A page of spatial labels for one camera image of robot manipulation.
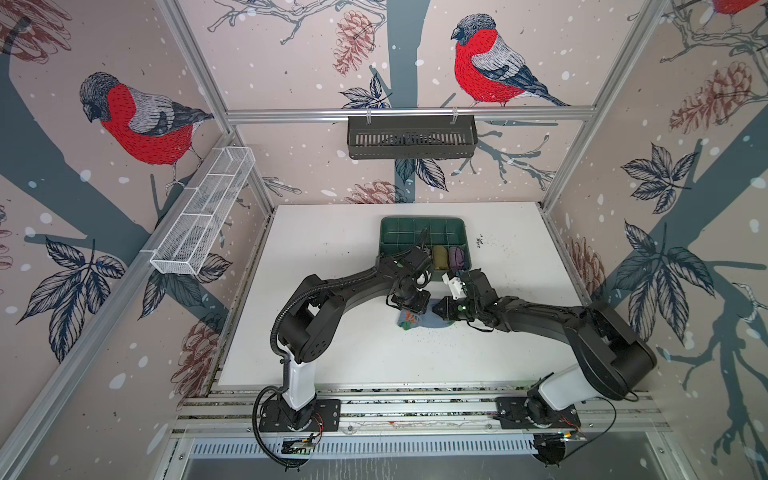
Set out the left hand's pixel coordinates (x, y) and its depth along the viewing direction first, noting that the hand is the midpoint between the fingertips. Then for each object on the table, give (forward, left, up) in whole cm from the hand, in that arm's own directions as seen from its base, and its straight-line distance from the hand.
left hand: (424, 310), depth 86 cm
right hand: (+1, -3, -3) cm, 4 cm away
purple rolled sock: (+20, -13, -2) cm, 24 cm away
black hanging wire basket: (+56, +2, +24) cm, 60 cm away
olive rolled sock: (+19, -7, +1) cm, 20 cm away
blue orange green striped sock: (-2, +5, -1) cm, 5 cm away
